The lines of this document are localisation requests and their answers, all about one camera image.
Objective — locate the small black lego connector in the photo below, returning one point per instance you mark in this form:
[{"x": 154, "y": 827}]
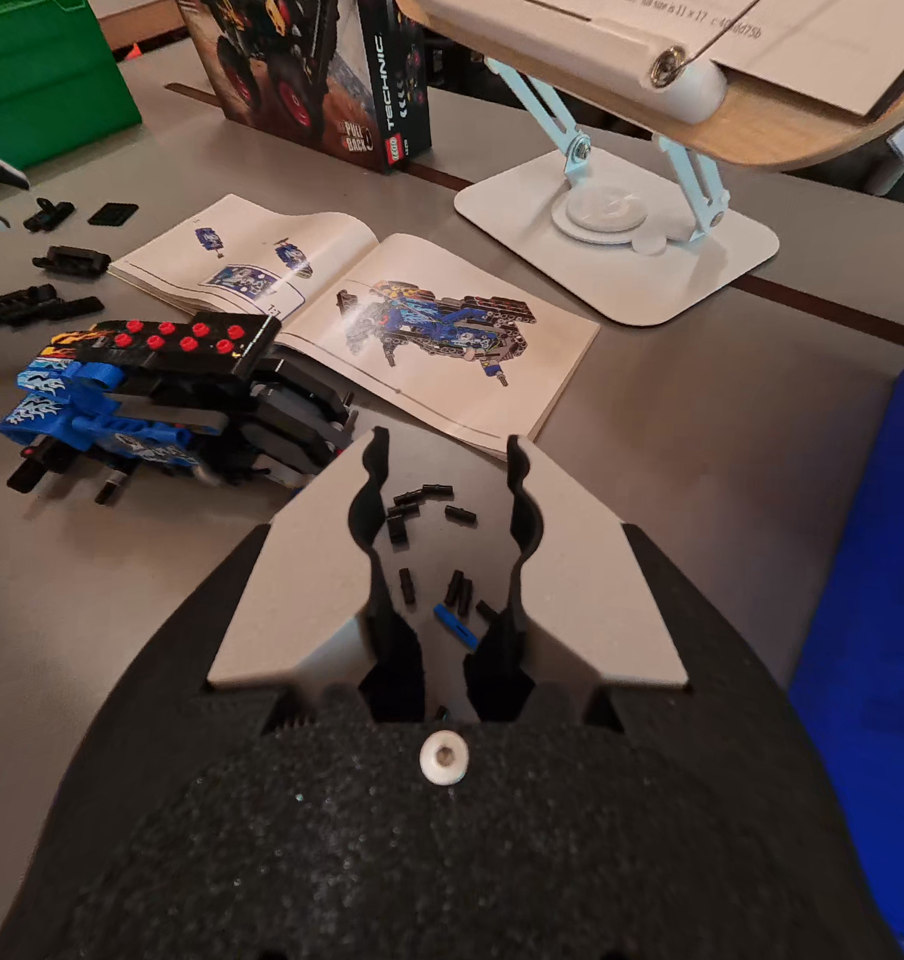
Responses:
[{"x": 49, "y": 214}]

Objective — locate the blue black lego truck model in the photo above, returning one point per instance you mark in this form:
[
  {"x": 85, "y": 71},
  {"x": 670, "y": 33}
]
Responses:
[{"x": 167, "y": 390}]

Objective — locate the black lego panel piece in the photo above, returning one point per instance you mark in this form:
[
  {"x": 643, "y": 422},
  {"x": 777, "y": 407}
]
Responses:
[{"x": 72, "y": 261}]

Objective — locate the green plastic bin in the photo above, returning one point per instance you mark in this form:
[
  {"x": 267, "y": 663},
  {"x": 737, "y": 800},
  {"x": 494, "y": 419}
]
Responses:
[{"x": 39, "y": 82}]

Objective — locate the blue fabric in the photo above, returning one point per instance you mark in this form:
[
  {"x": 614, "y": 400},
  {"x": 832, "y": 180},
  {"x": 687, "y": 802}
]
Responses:
[{"x": 871, "y": 637}]

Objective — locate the scatter of black lego pins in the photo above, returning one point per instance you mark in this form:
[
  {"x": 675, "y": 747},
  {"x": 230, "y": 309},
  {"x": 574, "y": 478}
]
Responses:
[{"x": 405, "y": 510}]

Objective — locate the lego set cardboard box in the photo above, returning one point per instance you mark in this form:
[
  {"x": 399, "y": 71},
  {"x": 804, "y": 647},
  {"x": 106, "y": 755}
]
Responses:
[{"x": 302, "y": 75}]

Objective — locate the blue lego axle pin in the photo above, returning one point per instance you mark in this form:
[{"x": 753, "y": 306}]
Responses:
[{"x": 455, "y": 626}]

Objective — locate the lego instruction booklet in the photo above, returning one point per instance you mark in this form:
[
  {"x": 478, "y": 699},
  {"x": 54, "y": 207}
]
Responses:
[{"x": 422, "y": 322}]

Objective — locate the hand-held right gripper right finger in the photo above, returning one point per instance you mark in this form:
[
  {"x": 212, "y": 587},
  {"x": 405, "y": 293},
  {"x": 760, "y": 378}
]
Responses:
[{"x": 594, "y": 600}]

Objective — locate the white book stand wooden board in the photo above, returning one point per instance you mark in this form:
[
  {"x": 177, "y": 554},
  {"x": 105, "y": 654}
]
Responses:
[{"x": 646, "y": 255}]

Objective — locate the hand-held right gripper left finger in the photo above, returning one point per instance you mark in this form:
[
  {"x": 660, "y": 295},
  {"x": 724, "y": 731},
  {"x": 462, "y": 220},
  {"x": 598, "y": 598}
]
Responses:
[{"x": 294, "y": 600}]

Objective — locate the black gridded lego plate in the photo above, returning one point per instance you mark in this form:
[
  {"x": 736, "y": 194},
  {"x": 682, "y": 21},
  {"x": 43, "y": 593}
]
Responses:
[{"x": 113, "y": 213}]

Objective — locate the white paper sheets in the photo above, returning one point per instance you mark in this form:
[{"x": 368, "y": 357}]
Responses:
[{"x": 796, "y": 45}]

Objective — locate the black lego beam assembly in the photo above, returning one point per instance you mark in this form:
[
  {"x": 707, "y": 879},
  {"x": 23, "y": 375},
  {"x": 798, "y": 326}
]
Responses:
[{"x": 36, "y": 301}]

